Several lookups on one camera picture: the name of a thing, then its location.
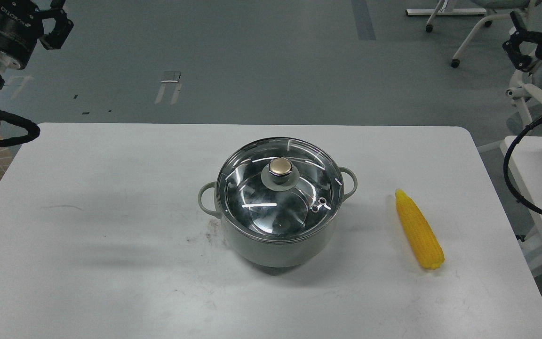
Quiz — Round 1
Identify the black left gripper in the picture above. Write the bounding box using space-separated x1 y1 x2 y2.
0 0 74 70

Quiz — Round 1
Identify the yellow corn cob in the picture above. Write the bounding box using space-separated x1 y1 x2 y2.
395 189 445 270

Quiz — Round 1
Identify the glass pot lid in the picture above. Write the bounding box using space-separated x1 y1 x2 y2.
215 137 358 242

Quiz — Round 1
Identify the grey-green cooking pot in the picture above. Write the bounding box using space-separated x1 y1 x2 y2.
197 173 359 268

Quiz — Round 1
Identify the white rolling chair base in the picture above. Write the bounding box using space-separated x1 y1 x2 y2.
406 0 542 68

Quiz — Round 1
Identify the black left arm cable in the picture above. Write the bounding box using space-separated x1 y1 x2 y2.
0 101 41 147

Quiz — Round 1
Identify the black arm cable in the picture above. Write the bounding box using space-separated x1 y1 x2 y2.
503 111 542 227
0 101 41 147

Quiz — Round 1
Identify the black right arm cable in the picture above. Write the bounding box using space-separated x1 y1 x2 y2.
503 111 542 227

